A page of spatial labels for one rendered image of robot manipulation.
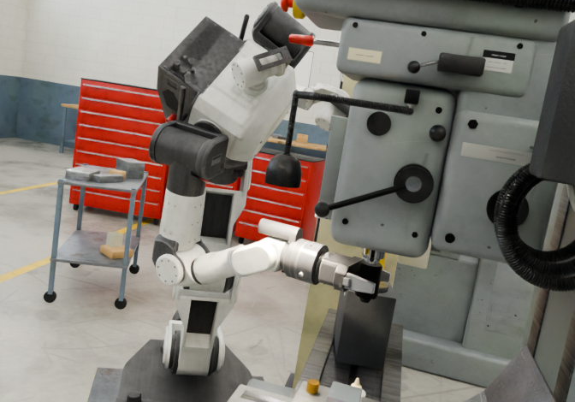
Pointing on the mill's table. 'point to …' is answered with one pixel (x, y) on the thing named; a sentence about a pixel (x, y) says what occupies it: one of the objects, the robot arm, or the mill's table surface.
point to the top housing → (438, 5)
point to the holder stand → (364, 328)
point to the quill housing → (411, 227)
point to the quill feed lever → (414, 186)
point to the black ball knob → (437, 133)
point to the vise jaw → (311, 394)
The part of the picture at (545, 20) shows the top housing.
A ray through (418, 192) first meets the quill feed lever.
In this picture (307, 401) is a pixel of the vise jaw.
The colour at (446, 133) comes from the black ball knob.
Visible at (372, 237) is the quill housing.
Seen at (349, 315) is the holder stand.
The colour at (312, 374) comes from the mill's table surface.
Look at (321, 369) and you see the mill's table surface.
